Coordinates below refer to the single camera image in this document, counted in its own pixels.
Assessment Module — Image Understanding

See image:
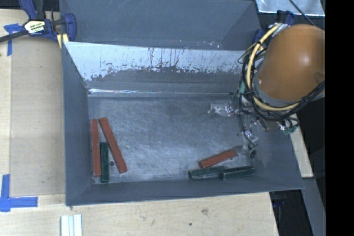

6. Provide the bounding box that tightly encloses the dark green flat block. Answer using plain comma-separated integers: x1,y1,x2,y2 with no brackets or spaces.
219,165,256,181
188,165,226,180
99,141,111,183

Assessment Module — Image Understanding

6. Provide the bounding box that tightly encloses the grey metal bin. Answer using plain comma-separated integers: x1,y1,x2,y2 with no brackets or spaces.
58,0,305,207

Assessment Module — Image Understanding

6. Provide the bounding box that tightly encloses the pale wood flat board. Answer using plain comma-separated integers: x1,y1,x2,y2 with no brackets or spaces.
9,35,67,197

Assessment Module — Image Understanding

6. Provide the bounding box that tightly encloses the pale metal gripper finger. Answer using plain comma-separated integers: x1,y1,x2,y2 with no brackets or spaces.
235,129,256,153
207,103,238,118

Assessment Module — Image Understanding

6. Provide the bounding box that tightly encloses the red-brown flat block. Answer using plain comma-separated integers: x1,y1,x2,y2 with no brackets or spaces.
90,118,102,177
198,149,239,170
98,117,128,174

